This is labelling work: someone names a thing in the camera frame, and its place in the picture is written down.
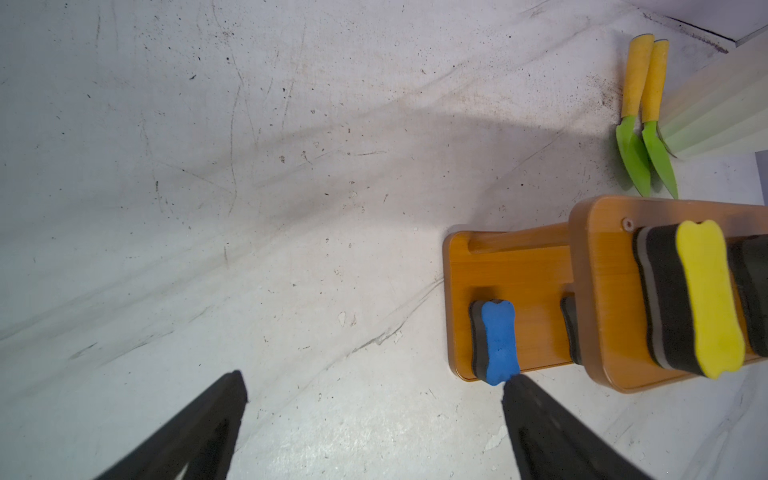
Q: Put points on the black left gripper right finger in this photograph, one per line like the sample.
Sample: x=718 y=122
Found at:
x=551 y=443

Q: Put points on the blue eraser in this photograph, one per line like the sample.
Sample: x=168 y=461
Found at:
x=494 y=358

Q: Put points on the green trowel yellow handle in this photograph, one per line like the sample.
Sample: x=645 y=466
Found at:
x=651 y=102
x=631 y=148

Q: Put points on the yellow eraser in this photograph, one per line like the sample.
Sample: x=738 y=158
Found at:
x=692 y=320

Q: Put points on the wooden two-tier shelf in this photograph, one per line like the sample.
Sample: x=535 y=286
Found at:
x=590 y=257

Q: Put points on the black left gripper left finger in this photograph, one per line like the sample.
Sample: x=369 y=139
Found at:
x=197 y=443

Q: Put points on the green trowel yellow handle right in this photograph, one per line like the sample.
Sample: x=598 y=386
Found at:
x=651 y=102

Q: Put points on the green trowel yellow handle left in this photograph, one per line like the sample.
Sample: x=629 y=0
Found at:
x=631 y=148

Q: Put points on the white plant pot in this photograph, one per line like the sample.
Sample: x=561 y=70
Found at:
x=722 y=109

